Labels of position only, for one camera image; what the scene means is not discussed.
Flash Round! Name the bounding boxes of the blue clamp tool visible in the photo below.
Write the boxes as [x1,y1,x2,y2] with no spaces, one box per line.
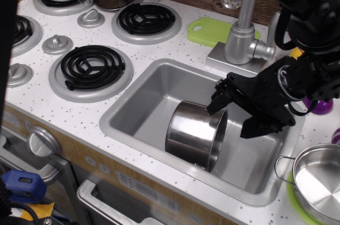
[1,170,47,204]

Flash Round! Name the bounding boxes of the purple toy eggplant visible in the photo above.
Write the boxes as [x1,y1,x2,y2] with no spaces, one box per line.
[302,97,334,115]

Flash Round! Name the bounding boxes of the purple striped toy vegetable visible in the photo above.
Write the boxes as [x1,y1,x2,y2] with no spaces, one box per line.
[331,128,340,145]

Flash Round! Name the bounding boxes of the silver toy faucet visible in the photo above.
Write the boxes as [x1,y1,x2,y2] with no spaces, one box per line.
[206,0,280,77]

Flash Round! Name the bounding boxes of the steel pan with handle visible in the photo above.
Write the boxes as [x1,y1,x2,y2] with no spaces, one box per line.
[274,144,339,224]

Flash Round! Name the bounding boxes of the green plate under pan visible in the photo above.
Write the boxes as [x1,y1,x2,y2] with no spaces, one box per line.
[286,173,321,225]

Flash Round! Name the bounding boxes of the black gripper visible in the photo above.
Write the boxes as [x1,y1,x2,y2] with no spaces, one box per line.
[207,60,296,138]

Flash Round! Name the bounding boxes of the back right black burner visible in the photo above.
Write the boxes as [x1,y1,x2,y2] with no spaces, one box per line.
[111,3,182,45]

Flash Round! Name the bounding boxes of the silver oven knob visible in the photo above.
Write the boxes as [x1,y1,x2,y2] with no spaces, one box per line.
[27,126,62,157]

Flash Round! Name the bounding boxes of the left black burner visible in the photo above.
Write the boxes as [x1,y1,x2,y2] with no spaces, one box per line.
[11,15,43,57]

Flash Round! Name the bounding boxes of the green cutting board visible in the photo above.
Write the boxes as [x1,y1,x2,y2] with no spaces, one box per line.
[187,16,261,48]

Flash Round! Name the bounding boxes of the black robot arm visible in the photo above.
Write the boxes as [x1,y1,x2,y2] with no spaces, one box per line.
[208,0,339,138]

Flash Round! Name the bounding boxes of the grey sink basin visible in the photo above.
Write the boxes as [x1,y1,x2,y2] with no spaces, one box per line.
[99,59,305,206]

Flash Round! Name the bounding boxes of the silver stove knob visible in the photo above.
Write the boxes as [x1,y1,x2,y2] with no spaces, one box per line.
[42,35,73,55]
[77,9,105,29]
[7,63,33,88]

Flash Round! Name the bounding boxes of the silver stove knob bottom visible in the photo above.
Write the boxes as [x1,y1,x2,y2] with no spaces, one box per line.
[7,63,33,88]

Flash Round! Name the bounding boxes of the silver stove knob top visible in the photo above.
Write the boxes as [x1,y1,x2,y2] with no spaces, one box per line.
[77,9,105,29]

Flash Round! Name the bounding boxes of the yellow toy bell pepper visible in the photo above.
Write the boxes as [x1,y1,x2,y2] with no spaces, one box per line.
[289,47,304,60]

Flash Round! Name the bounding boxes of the silver oven door handle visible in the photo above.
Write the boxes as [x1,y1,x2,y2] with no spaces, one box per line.
[1,126,61,186]

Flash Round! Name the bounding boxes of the black burner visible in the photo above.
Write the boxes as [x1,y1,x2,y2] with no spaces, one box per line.
[48,45,133,103]
[11,15,43,57]
[111,3,182,45]

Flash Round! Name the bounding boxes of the silver dishwasher door handle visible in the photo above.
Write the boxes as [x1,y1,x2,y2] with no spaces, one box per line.
[77,179,172,224]

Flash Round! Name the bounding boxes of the silver stove knob middle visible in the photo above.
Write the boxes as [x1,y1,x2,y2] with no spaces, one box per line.
[42,35,73,55]

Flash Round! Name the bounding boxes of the front right black burner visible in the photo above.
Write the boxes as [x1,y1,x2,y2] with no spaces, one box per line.
[48,45,133,103]

